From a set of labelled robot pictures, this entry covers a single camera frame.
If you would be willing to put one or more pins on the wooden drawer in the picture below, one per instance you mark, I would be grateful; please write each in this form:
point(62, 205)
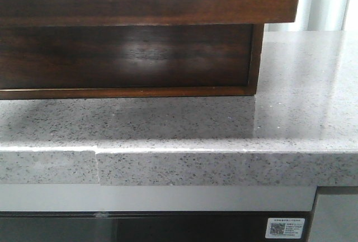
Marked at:
point(140, 57)
point(144, 12)

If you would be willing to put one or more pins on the dark wooden drawer cabinet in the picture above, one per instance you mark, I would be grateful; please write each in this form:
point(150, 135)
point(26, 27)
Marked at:
point(256, 57)

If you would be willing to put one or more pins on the black glass appliance door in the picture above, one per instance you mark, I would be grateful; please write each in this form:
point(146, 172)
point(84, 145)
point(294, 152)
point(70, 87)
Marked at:
point(142, 226)

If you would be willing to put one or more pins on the white QR code sticker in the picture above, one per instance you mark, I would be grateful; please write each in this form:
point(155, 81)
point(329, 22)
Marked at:
point(284, 228)

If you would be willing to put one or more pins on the grey cabinet panel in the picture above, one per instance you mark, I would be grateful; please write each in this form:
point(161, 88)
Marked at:
point(335, 214)

